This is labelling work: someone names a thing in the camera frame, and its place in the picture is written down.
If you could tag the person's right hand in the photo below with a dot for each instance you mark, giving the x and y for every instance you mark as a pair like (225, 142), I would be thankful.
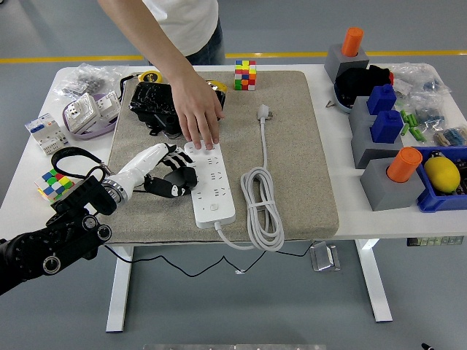
(197, 109)

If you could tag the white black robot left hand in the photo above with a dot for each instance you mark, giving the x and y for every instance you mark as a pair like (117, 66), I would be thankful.
(146, 164)

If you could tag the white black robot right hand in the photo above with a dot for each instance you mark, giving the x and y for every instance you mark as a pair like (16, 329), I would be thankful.
(427, 347)

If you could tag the black power adapter plug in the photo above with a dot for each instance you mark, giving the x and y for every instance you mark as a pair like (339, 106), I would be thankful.
(182, 175)

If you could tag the white power strip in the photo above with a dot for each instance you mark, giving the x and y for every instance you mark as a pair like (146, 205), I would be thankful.
(211, 204)

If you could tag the person's right forearm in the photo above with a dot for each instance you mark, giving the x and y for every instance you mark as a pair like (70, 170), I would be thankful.
(146, 33)

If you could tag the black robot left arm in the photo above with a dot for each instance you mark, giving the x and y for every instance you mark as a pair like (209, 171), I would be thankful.
(22, 255)

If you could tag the black plastic-wrapped case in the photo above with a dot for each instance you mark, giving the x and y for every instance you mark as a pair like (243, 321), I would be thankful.
(153, 98)

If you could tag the colourful puzzle cube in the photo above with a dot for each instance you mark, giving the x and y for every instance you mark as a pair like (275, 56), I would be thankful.
(245, 74)
(54, 186)

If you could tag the purple tray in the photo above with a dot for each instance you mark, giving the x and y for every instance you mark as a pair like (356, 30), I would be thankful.
(91, 134)

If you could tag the white table leg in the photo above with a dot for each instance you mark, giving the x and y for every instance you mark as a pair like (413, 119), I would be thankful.
(376, 291)
(118, 291)

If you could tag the clear bag of metal parts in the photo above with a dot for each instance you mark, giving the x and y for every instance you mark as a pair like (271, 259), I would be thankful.
(91, 78)

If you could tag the white circuit breaker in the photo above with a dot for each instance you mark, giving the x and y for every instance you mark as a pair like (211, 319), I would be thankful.
(47, 133)

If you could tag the table height control panel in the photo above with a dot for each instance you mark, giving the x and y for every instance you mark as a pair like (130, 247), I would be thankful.
(434, 241)

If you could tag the grey-brown mat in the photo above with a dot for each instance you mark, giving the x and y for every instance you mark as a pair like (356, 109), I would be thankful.
(299, 164)

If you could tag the silver metal floor box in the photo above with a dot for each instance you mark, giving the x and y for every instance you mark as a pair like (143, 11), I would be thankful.
(324, 257)

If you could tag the blue plastic bin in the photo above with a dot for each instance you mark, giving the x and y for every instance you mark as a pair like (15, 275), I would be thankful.
(430, 204)

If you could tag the grey block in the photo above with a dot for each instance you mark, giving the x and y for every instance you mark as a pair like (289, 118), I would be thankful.
(386, 193)
(333, 60)
(365, 153)
(359, 111)

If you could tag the black cloth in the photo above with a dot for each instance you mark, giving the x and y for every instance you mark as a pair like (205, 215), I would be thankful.
(359, 82)

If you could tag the orange cylinder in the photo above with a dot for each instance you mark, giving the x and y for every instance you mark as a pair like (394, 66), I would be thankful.
(403, 166)
(352, 42)

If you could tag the yellow lemon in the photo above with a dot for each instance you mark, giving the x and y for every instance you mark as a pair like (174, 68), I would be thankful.
(442, 174)

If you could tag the blue block with knob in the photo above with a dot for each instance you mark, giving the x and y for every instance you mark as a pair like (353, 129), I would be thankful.
(381, 99)
(386, 127)

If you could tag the small red object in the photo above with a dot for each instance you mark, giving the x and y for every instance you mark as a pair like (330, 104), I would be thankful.
(391, 78)

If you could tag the clear bag of resistors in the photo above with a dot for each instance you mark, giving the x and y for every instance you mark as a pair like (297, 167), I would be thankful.
(450, 138)

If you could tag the clear bag of blue parts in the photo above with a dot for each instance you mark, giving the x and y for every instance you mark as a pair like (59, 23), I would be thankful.
(419, 82)

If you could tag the clear bag of blue terminals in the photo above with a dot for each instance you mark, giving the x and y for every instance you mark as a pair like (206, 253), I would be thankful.
(430, 116)

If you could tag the green plastic wall anchor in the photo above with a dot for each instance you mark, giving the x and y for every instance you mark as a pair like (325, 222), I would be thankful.
(417, 133)
(404, 116)
(412, 119)
(405, 130)

